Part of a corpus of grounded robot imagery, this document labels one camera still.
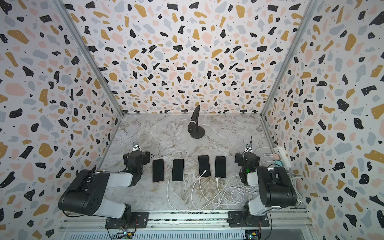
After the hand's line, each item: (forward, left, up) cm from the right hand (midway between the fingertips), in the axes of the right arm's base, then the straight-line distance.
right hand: (248, 153), depth 95 cm
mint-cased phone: (-11, +44, -2) cm, 46 cm away
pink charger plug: (+1, -19, -4) cm, 19 cm away
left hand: (-3, +69, +4) cm, 69 cm away
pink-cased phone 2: (-7, +28, -3) cm, 29 cm away
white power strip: (0, -23, -4) cm, 23 cm away
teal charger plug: (-3, -20, -5) cm, 21 cm away
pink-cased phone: (-12, +56, -2) cm, 57 cm away
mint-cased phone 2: (-9, +18, -4) cm, 21 cm away
